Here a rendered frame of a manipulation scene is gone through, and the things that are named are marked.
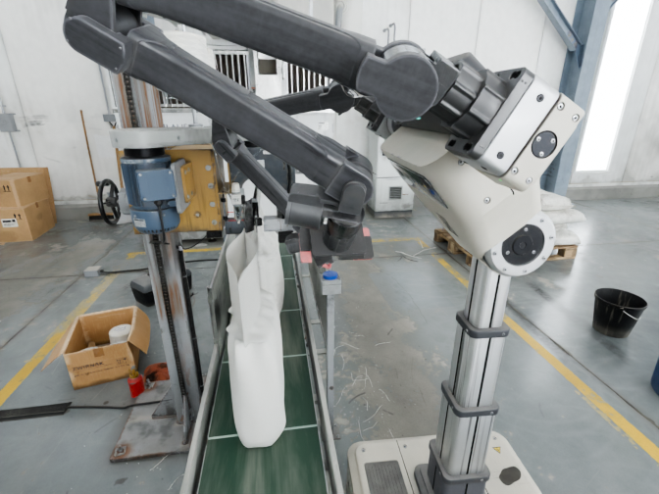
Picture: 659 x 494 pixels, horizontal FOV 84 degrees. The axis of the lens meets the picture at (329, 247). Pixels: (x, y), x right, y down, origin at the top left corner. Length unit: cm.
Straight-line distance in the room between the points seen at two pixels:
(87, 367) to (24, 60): 446
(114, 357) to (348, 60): 222
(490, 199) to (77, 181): 578
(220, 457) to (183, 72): 122
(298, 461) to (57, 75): 546
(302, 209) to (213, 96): 20
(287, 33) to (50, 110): 568
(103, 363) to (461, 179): 221
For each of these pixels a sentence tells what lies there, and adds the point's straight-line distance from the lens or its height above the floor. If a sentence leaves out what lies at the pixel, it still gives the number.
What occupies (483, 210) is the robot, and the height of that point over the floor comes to 131.
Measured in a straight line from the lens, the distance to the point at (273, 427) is 137.
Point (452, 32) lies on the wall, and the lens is 609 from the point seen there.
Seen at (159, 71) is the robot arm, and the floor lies 152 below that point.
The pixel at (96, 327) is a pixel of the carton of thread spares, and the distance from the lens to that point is 288.
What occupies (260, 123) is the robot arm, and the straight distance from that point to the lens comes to 54.
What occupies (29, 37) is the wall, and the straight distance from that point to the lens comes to 616.
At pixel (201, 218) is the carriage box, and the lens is 151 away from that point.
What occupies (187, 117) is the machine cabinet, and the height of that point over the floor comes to 139.
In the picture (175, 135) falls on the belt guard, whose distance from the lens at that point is 130.
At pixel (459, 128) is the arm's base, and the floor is 145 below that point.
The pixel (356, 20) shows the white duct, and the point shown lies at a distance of 465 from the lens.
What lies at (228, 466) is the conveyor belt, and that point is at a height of 38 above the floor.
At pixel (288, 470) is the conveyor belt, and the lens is 140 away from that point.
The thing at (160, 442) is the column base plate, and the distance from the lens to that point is 209.
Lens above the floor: 148
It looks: 21 degrees down
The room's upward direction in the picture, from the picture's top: straight up
